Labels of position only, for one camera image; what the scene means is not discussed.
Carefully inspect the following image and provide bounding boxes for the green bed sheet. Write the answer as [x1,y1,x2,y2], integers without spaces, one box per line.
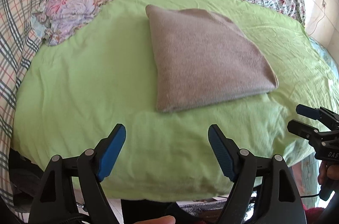
[11,0,338,202]

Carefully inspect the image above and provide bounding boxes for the beige knit sweater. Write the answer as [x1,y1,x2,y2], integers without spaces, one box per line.
[145,4,279,112]

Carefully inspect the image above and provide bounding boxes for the person's right hand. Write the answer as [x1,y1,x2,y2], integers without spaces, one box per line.
[318,161,339,190]

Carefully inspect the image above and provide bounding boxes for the person's left hand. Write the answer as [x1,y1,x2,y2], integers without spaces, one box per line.
[135,215,176,224]

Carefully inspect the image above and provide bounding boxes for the pastel floral pillow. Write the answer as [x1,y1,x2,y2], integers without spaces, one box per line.
[31,0,111,46]

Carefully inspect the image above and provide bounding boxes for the dark red sleeve forearm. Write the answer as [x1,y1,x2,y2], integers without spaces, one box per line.
[303,206,325,224]

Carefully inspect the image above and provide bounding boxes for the plaid bed sheet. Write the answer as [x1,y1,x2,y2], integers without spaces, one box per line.
[1,0,43,212]

